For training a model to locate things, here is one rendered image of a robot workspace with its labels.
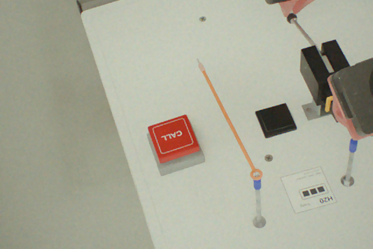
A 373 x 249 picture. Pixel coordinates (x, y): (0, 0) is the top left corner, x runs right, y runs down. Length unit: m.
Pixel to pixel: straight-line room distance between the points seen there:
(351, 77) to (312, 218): 0.19
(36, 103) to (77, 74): 0.14
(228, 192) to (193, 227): 0.06
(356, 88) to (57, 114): 1.37
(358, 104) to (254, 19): 0.33
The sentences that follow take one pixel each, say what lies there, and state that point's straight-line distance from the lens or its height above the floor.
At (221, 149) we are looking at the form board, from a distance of 0.81.
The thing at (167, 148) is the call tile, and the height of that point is 1.13.
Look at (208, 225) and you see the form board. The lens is 0.76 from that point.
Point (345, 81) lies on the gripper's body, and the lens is 0.64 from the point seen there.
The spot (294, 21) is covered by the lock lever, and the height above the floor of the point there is 1.05.
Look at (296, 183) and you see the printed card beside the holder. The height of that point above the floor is 1.17.
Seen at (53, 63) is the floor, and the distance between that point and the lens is 1.89.
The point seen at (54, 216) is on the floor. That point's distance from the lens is 2.03.
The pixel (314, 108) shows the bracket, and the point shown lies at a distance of 0.84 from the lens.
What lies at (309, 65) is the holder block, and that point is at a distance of 0.77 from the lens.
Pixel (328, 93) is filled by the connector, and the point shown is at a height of 1.18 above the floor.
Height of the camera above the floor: 1.86
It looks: 72 degrees down
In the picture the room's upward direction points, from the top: 146 degrees clockwise
